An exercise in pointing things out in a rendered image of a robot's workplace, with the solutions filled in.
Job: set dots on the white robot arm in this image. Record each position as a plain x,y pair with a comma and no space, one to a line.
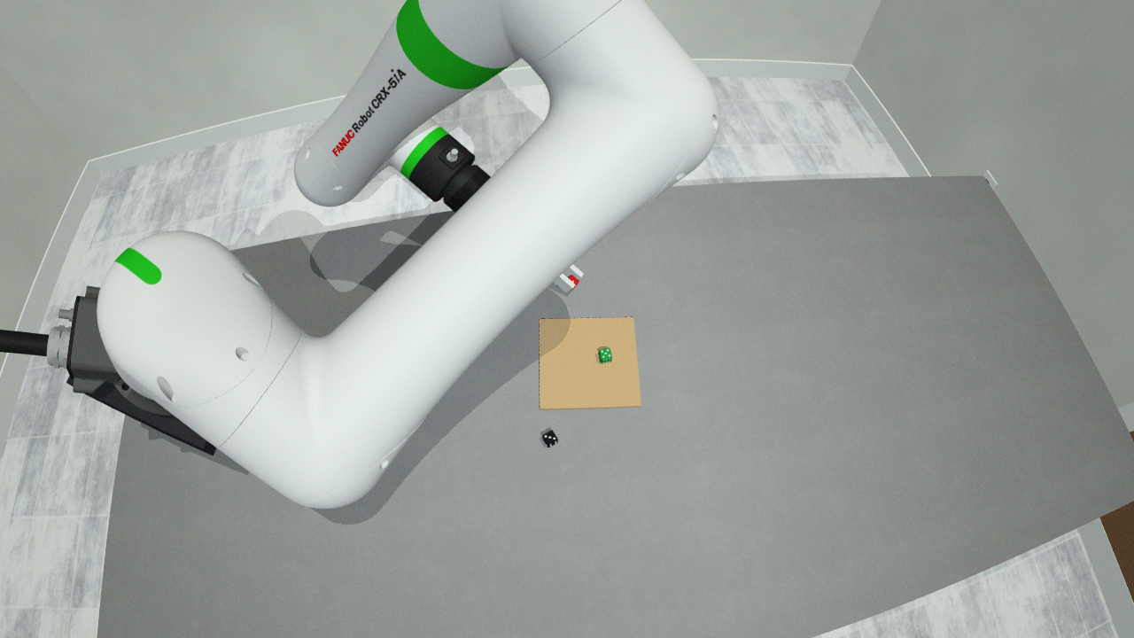
321,419

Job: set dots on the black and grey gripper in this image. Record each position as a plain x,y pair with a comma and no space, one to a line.
468,184

